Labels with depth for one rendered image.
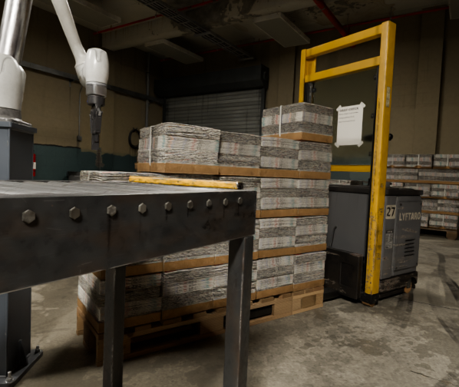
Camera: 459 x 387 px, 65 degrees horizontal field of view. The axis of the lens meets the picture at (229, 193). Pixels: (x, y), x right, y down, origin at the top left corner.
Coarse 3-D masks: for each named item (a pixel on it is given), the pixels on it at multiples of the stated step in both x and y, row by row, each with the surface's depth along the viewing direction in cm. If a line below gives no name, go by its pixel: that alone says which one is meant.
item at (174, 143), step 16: (160, 128) 169; (176, 128) 165; (192, 128) 169; (208, 128) 174; (160, 144) 168; (176, 144) 166; (192, 144) 170; (208, 144) 175; (160, 160) 169; (176, 160) 166; (192, 160) 171; (208, 160) 176
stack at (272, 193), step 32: (288, 192) 213; (256, 224) 199; (288, 224) 214; (160, 256) 167; (192, 256) 177; (288, 256) 216; (96, 288) 156; (128, 288) 160; (160, 288) 171; (192, 288) 179; (224, 288) 190; (256, 288) 203; (96, 320) 156; (160, 320) 173; (192, 320) 179; (256, 320) 204; (96, 352) 154; (128, 352) 161
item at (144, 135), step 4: (144, 128) 187; (148, 128) 183; (140, 132) 192; (144, 132) 187; (148, 132) 183; (140, 136) 192; (144, 136) 187; (148, 136) 183; (140, 140) 192; (144, 140) 187; (148, 140) 182; (140, 144) 192; (144, 144) 187; (148, 144) 183; (140, 148) 192; (144, 148) 187; (148, 148) 183; (140, 152) 190; (144, 152) 185; (148, 152) 181; (140, 156) 190; (144, 156) 185; (140, 160) 190; (144, 160) 185; (144, 172) 192; (148, 172) 186
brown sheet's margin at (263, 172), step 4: (260, 168) 199; (260, 172) 199; (264, 172) 201; (268, 172) 202; (272, 172) 204; (276, 172) 206; (280, 172) 207; (284, 172) 209; (288, 172) 210; (292, 172) 212; (296, 172) 214; (260, 176) 200; (264, 176) 201; (268, 176) 202; (272, 176) 204; (276, 176) 206; (280, 176) 207; (284, 176) 209; (288, 176) 211; (292, 176) 213; (296, 176) 214
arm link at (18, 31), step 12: (12, 0) 156; (24, 0) 158; (12, 12) 156; (24, 12) 158; (12, 24) 156; (24, 24) 159; (0, 36) 156; (12, 36) 156; (24, 36) 160; (0, 48) 155; (12, 48) 156; (24, 72) 161; (24, 84) 161
